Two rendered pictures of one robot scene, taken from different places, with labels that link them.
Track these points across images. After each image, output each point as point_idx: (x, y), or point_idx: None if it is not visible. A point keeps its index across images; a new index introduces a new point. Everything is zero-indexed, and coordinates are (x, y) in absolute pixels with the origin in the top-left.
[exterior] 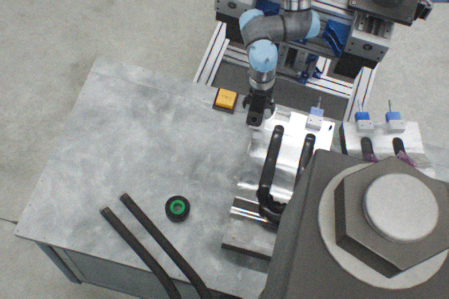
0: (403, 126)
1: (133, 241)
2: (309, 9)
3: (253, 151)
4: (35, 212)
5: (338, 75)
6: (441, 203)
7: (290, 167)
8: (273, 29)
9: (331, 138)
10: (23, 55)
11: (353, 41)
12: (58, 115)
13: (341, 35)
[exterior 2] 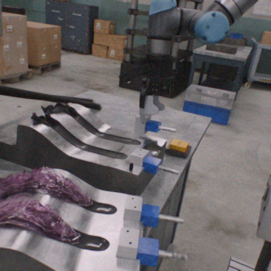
0: (124, 243)
1: (63, 96)
2: (220, 5)
3: (114, 129)
4: (100, 93)
5: None
6: None
7: (88, 141)
8: (193, 12)
9: (116, 168)
10: (250, 203)
11: (269, 180)
12: (207, 213)
13: None
